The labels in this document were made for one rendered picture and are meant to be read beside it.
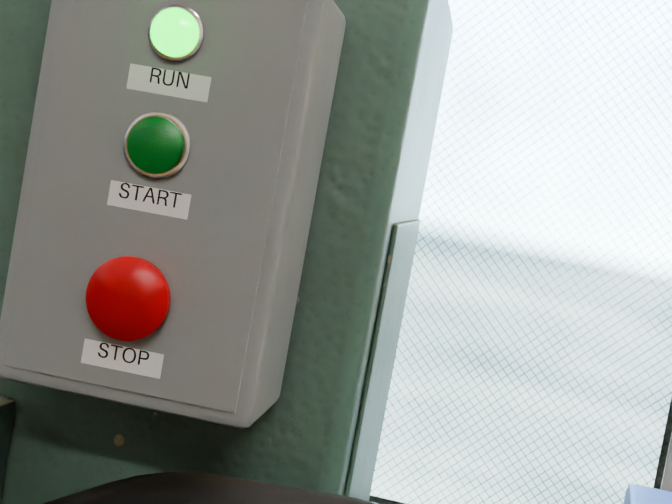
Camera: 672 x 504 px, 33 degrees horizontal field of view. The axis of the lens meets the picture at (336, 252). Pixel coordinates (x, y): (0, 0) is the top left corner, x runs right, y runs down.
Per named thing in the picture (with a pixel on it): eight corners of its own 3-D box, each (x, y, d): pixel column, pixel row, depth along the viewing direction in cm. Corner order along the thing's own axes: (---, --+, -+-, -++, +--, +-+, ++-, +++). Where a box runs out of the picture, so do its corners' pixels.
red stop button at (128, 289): (86, 330, 41) (99, 248, 40) (165, 346, 40) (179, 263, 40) (75, 333, 40) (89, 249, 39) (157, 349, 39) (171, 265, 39)
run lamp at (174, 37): (145, 57, 40) (154, 1, 40) (199, 66, 40) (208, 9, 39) (139, 54, 39) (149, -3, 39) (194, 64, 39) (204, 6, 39)
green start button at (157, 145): (120, 173, 40) (131, 106, 40) (184, 184, 40) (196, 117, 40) (114, 172, 40) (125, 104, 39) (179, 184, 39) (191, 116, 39)
